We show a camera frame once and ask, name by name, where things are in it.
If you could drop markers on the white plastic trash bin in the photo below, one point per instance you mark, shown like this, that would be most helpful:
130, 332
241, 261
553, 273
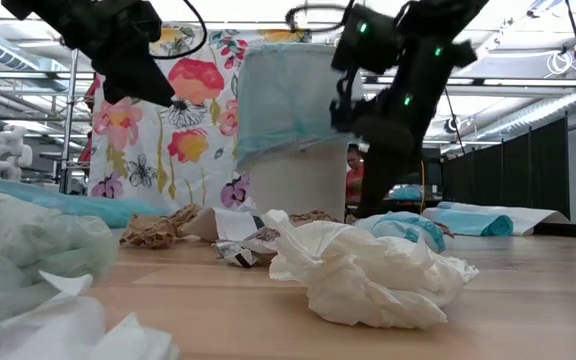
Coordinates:
298, 185

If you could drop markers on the white wrapper black print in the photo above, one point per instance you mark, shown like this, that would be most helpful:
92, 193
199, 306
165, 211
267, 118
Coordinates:
223, 222

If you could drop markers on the blue bag roll white wrapper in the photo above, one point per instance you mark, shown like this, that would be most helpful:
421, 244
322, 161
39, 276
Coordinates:
468, 222

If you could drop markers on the grey blue ball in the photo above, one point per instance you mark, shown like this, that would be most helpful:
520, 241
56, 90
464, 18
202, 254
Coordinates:
43, 240

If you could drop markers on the floral printed cloth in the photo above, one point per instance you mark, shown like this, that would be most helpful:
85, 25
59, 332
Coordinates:
133, 150

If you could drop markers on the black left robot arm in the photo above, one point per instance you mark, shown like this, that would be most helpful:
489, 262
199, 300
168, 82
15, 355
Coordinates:
28, 7

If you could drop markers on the large brown paper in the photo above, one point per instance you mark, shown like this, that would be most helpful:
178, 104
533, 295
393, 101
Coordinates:
313, 216

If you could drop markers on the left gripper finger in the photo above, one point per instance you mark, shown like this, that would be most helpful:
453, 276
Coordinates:
145, 70
118, 85

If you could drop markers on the person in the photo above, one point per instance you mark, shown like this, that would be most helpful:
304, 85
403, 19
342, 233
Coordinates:
355, 185

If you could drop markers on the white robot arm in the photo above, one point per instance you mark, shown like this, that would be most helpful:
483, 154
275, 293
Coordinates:
10, 150

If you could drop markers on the red black snack wrapper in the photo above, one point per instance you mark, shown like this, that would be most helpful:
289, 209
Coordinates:
240, 255

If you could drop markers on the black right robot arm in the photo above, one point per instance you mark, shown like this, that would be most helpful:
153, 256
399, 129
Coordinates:
428, 30

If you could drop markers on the blue plastic ball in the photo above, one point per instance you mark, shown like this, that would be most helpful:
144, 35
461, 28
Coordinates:
408, 225

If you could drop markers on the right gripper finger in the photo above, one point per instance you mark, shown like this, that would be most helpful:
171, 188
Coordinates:
375, 175
395, 170

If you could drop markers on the black room divider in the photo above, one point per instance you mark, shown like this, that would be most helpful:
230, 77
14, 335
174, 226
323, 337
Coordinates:
518, 170

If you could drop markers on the white tissue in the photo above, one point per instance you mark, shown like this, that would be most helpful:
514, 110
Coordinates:
368, 275
68, 325

